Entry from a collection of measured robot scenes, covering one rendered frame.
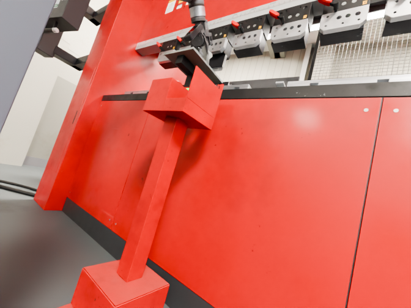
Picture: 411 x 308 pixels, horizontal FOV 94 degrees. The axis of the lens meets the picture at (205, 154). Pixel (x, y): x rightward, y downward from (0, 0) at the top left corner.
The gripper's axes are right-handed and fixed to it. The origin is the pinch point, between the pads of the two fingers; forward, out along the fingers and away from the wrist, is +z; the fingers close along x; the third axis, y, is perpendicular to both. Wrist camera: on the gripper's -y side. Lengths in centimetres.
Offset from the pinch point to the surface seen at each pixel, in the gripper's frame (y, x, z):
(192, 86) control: -40.7, -26.7, 5.3
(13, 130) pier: -51, 254, 40
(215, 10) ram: 32.3, 8.7, -27.8
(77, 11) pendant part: -6, 96, -45
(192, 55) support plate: -14.1, -6.7, -4.3
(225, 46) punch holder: 16.2, -5.5, -7.2
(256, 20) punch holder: 22.2, -21.1, -16.1
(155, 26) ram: 35, 66, -31
